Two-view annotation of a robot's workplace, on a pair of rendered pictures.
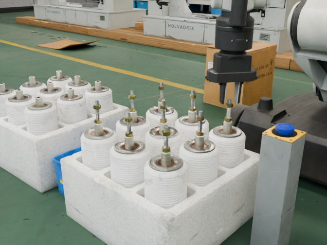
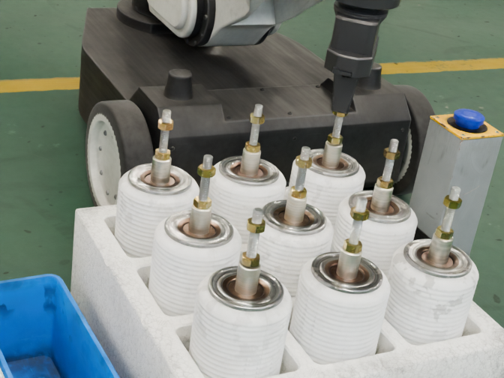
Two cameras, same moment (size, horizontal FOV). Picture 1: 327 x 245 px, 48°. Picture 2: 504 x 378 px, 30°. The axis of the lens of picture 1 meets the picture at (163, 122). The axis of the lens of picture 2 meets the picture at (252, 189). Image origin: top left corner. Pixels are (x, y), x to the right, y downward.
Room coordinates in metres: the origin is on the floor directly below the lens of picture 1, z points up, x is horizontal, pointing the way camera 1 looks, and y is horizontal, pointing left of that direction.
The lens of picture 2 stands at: (0.65, 0.92, 0.76)
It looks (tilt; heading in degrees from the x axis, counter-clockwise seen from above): 27 degrees down; 287
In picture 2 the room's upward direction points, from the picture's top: 9 degrees clockwise
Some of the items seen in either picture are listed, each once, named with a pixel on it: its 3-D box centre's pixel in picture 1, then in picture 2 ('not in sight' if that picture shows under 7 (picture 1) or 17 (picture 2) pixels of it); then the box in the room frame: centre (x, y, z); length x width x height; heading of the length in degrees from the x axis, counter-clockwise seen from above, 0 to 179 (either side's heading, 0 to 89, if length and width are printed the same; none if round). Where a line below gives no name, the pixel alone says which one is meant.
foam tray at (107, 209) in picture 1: (163, 186); (273, 332); (0.88, 0.00, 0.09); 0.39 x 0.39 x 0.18; 47
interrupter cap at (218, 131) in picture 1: (227, 131); (330, 163); (0.88, -0.17, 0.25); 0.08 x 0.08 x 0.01
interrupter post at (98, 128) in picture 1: (98, 129); (247, 277); (0.87, 0.17, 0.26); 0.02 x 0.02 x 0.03
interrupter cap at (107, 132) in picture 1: (99, 133); (245, 289); (0.87, 0.17, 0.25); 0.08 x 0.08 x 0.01
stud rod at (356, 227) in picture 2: (128, 127); (355, 231); (0.79, 0.08, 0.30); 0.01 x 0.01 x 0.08
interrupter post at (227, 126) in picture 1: (227, 127); (331, 154); (0.88, -0.17, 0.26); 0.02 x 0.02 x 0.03
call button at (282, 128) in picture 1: (284, 130); (468, 121); (0.73, -0.26, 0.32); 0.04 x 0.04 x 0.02
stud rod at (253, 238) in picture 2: (97, 114); (253, 243); (0.87, 0.17, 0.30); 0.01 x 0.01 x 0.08
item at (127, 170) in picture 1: (130, 180); (331, 343); (0.79, 0.08, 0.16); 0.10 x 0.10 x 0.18
